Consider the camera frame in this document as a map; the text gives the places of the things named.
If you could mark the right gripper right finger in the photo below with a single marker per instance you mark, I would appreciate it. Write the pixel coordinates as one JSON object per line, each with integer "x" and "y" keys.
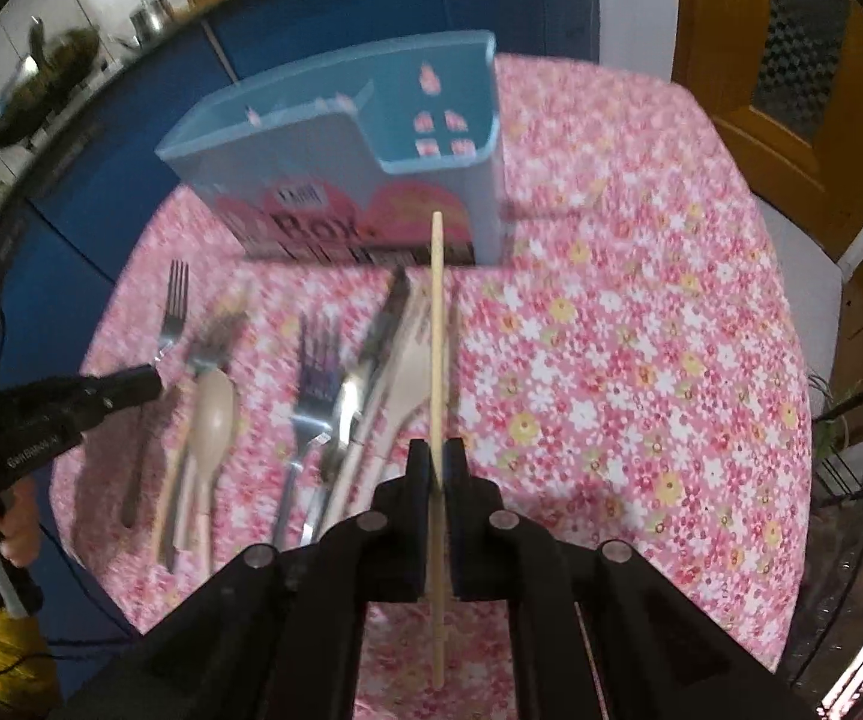
{"x": 495, "y": 554}

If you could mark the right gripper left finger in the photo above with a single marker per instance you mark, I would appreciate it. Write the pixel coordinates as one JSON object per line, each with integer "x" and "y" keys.
{"x": 380, "y": 556}

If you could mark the steel table knife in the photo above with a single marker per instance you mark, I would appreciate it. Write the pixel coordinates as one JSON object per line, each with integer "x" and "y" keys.
{"x": 354, "y": 396}

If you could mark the beige wooden spoon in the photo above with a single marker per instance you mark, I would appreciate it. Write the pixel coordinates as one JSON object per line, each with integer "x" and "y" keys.
{"x": 209, "y": 438}

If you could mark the large steel fork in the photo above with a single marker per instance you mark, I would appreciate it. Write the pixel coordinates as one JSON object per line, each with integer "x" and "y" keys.
{"x": 312, "y": 420}

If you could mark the wooden chopstick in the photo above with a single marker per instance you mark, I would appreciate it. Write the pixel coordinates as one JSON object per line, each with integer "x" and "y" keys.
{"x": 436, "y": 440}

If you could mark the blue kitchen cabinets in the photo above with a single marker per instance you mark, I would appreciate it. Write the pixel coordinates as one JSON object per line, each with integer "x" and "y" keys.
{"x": 91, "y": 174}

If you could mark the person's left hand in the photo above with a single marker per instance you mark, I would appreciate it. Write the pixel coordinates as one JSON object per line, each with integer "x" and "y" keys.
{"x": 19, "y": 526}

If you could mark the wok with lid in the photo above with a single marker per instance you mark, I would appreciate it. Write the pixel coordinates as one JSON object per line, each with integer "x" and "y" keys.
{"x": 45, "y": 79}

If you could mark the blue utensil holder box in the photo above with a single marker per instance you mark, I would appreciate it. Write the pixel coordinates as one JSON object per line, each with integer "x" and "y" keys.
{"x": 344, "y": 157}

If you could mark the steel kettle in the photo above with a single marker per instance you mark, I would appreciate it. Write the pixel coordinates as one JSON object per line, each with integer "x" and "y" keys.
{"x": 150, "y": 21}

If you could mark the wooden door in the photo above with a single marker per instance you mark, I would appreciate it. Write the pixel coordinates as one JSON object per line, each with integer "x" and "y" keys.
{"x": 782, "y": 80}

